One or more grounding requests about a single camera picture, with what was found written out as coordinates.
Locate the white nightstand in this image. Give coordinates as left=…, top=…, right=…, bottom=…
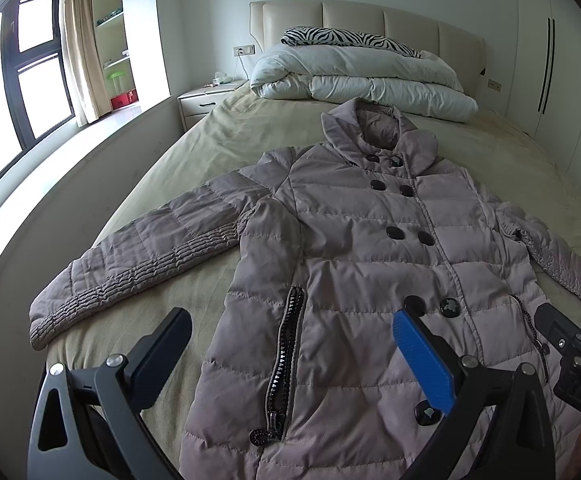
left=176, top=79, right=246, bottom=131

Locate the red box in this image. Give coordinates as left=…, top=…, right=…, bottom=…
left=110, top=89, right=138, bottom=110

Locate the wall socket by nightstand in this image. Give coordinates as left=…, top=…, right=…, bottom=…
left=233, top=44, right=256, bottom=56

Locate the black framed window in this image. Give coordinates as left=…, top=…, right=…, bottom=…
left=0, top=0, right=74, bottom=179

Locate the mauve quilted puffer coat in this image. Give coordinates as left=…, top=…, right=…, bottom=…
left=30, top=99, right=581, bottom=479

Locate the white built-in shelf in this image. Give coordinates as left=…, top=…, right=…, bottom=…
left=92, top=0, right=136, bottom=101

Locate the white folded duvet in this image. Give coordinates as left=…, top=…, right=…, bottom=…
left=250, top=44, right=479, bottom=122

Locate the white wardrobe with black handles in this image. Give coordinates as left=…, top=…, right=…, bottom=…
left=507, top=0, right=581, bottom=192

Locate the beige padded headboard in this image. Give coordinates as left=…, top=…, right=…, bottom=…
left=249, top=0, right=487, bottom=98

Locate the zebra print pillow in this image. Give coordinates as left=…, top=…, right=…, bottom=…
left=280, top=26, right=420, bottom=58

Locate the beige curtain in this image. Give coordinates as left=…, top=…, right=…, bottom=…
left=58, top=0, right=112, bottom=127

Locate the wall power socket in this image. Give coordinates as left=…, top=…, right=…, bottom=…
left=488, top=79, right=502, bottom=91

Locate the green stool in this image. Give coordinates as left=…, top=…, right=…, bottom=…
left=107, top=70, right=126, bottom=96

